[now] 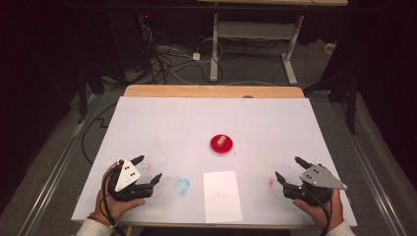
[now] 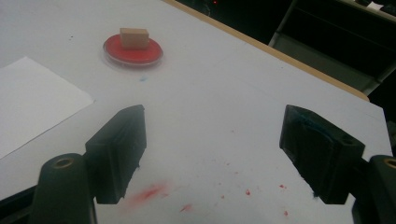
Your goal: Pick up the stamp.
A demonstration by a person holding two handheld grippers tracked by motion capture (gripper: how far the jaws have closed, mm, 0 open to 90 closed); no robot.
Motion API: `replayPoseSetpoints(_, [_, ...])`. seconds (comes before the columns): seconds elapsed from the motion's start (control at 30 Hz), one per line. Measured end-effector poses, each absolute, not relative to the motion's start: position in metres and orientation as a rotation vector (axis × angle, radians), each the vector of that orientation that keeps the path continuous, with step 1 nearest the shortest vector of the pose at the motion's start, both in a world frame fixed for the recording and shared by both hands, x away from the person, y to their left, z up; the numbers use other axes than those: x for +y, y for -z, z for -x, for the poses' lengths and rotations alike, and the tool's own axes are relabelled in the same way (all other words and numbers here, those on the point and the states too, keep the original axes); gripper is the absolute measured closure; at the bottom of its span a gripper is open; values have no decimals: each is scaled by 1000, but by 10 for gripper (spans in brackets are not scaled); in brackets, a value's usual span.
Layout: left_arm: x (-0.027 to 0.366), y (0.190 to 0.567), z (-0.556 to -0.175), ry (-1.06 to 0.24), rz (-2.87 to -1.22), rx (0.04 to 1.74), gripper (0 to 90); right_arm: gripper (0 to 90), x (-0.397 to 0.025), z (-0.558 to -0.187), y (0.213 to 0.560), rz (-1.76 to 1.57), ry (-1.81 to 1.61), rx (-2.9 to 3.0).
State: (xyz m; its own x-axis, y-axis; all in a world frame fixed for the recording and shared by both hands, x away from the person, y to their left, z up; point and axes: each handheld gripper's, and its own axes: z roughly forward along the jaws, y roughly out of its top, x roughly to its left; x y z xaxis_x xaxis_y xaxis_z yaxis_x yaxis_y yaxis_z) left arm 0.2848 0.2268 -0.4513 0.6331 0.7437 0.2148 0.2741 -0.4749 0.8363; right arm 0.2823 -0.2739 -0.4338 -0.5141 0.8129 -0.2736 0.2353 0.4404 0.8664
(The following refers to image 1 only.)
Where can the white-framed desk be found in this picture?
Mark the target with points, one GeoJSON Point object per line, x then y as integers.
{"type": "Point", "coordinates": [252, 30]}

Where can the black stand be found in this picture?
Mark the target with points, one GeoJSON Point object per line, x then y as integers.
{"type": "Point", "coordinates": [82, 98]}
{"type": "Point", "coordinates": [351, 105]}

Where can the white paper sheet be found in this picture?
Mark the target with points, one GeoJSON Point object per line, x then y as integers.
{"type": "Point", "coordinates": [223, 196]}

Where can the wooden table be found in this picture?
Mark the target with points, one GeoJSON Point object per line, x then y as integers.
{"type": "Point", "coordinates": [213, 91]}

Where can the person's right hand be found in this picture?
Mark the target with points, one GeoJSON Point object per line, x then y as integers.
{"type": "Point", "coordinates": [319, 214]}

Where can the white power adapter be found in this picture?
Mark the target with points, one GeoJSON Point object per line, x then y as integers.
{"type": "Point", "coordinates": [196, 56]}

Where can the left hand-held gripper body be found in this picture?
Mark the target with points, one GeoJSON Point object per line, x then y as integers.
{"type": "Point", "coordinates": [128, 175]}

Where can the white board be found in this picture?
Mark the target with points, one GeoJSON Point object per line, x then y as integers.
{"type": "Point", "coordinates": [183, 124]}

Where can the metal floor rail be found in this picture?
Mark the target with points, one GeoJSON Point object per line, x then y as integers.
{"type": "Point", "coordinates": [370, 177]}
{"type": "Point", "coordinates": [55, 170]}

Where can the round red ink pad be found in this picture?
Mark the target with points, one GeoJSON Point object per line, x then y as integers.
{"type": "Point", "coordinates": [216, 148]}

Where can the person's left hand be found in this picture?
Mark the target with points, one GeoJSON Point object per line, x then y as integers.
{"type": "Point", "coordinates": [113, 206]}

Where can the small wooden stamp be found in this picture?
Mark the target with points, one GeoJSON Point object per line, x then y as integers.
{"type": "Point", "coordinates": [222, 140]}

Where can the small white box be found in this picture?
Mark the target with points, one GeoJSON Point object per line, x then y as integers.
{"type": "Point", "coordinates": [329, 48]}

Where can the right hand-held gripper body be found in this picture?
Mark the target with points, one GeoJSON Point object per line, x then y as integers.
{"type": "Point", "coordinates": [319, 179]}

